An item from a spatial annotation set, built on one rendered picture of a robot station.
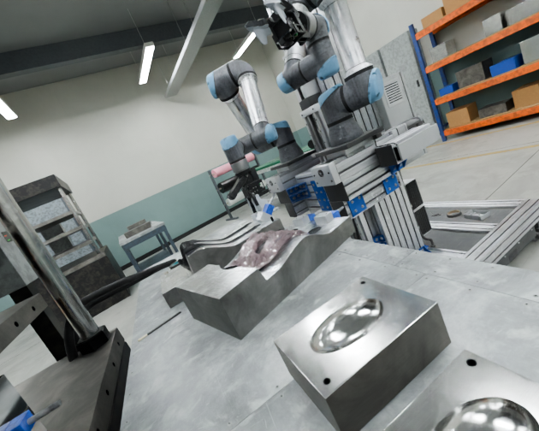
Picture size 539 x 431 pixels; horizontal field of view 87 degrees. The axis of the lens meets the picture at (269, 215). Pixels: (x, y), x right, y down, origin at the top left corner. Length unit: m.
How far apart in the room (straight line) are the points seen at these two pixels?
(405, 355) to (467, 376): 0.08
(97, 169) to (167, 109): 2.23
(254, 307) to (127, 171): 7.12
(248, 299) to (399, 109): 1.37
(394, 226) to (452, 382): 1.40
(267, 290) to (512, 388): 0.48
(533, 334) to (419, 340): 0.14
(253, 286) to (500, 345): 0.44
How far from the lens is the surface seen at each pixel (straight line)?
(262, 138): 1.29
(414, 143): 1.37
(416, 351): 0.46
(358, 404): 0.42
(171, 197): 7.70
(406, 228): 1.81
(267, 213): 1.15
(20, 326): 1.01
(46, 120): 7.98
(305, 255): 0.78
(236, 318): 0.67
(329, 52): 1.06
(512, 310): 0.55
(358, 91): 1.26
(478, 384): 0.38
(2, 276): 1.32
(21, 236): 1.17
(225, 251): 1.06
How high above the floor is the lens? 1.15
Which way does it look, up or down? 12 degrees down
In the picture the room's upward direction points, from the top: 25 degrees counter-clockwise
